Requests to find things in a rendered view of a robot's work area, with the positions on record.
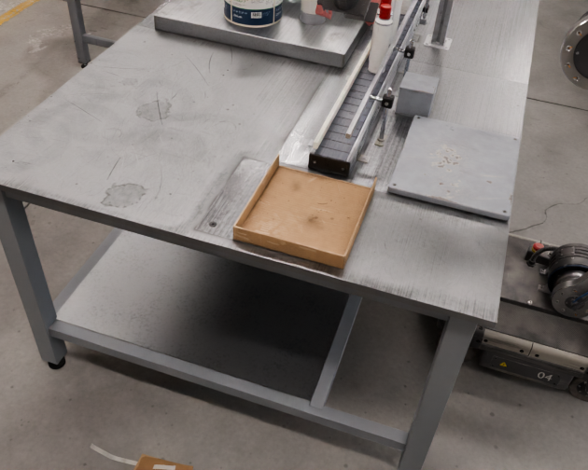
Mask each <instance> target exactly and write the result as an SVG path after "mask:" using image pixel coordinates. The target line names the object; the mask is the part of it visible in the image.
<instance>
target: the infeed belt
mask: <svg viewBox="0 0 588 470"><path fill-rule="evenodd" d="M422 1H423V0H418V1H417V3H416V5H415V7H414V10H413V12H412V14H411V16H410V18H409V19H408V21H407V23H406V25H405V27H404V29H403V31H402V33H401V35H400V37H399V41H398V43H397V45H396V46H395V48H400V46H401V44H402V42H403V40H404V38H405V36H406V34H407V33H408V31H409V28H410V26H411V24H412V22H413V19H414V17H415V15H416V13H417V11H418V8H419V7H420V5H421V3H422ZM404 17H405V16H401V15H400V16H399V26H398V29H399V27H400V25H401V23H402V21H403V19H404ZM397 54H398V53H397V52H396V51H393V52H392V54H391V56H390V58H389V60H388V62H387V64H386V66H385V72H384V73H383V74H382V75H381V76H380V78H379V81H378V83H377V85H376V87H375V89H374V91H373V93H372V96H377V95H378V93H379V91H380V89H381V87H382V86H383V83H384V81H385V78H386V76H387V74H388V72H389V70H390V68H391V65H392V63H393V61H394V60H395V58H396V56H397ZM369 56H370V54H369ZM369 56H368V58H367V59H366V61H365V62H364V64H363V66H362V68H361V69H360V71H359V73H358V75H357V78H356V79H355V81H354V83H353V85H352V87H351V89H350V90H349V91H348V93H347V95H346V97H345V99H344V100H343V103H342V105H341V107H340V109H339V110H338V112H337V114H336V116H335V118H334V119H333V120H332V122H331V124H330V126H329V129H328V130H327V132H326V134H325V136H324V138H323V140H322V141H321V143H320V145H319V147H318V149H317V150H316V151H315V153H314V155H317V156H320V157H324V158H328V159H335V160H338V161H343V162H346V161H347V158H348V156H349V154H350V152H351V150H352V148H353V146H354V144H355V142H356V140H357V137H358V135H359V133H360V131H361V129H362V127H363V125H364V123H365V120H366V118H367V116H368V114H369V113H370V111H371V108H372V106H373V103H374V100H369V101H368V103H367V105H366V107H365V109H364V111H363V113H362V115H361V117H360V119H359V121H358V123H357V126H356V128H355V130H354V132H353V134H352V136H351V138H350V139H348V138H345V135H346V132H347V130H348V128H349V126H350V124H351V122H352V120H353V118H354V116H355V114H356V112H357V110H358V109H359V107H360V105H361V103H362V101H363V99H364V97H365V95H366V93H367V91H368V89H369V87H370V85H371V83H372V81H373V79H374V77H375V75H373V74H371V73H369V71H368V68H369Z"/></svg>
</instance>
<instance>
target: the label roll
mask: <svg viewBox="0 0 588 470"><path fill-rule="evenodd" d="M282 15H283V0H224V16H225V18H226V19H227V20H228V21H230V22H232V23H234V24H237V25H240V26H244V27H266V26H270V25H273V24H276V23H278V22H279V21H280V20H281V19H282Z"/></svg>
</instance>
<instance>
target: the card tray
mask: <svg viewBox="0 0 588 470"><path fill-rule="evenodd" d="M376 181H377V177H375V179H374V182H373V184H372V187H364V186H361V185H357V184H353V183H349V182H345V181H342V180H337V179H333V178H329V177H326V176H322V175H318V174H314V173H308V172H304V171H300V170H296V169H292V168H288V167H285V166H281V165H279V154H277V156H276V158H275V159H274V161H273V163H272V165H271V166H270V168H269V170H268V171H267V172H266V173H265V175H264V177H263V178H262V180H261V181H260V183H259V185H258V187H257V189H256V190H255V192H254V193H253V195H252V197H251V198H250V200H249V201H248V203H247V205H246V206H245V208H244V209H243V211H242V212H241V214H240V216H239V217H238V219H237V220H236V222H235V224H234V225H233V239H234V240H236V241H240V242H246V243H250V244H253V245H256V246H260V247H263V248H267V249H270V250H274V251H277V252H280V253H284V254H288V255H291V256H297V257H300V258H304V259H307V260H311V261H314V262H317V263H321V264H325V265H328V266H332V267H334V268H338V269H342V270H343V269H344V266H345V264H346V261H347V259H348V257H349V255H350V252H351V249H352V247H353V244H354V242H355V239H356V237H357V234H358V231H359V229H360V226H361V224H362V221H363V219H364V216H365V214H366V212H367V209H368V207H369V204H370V202H371V198H372V195H373V193H374V190H375V186H376Z"/></svg>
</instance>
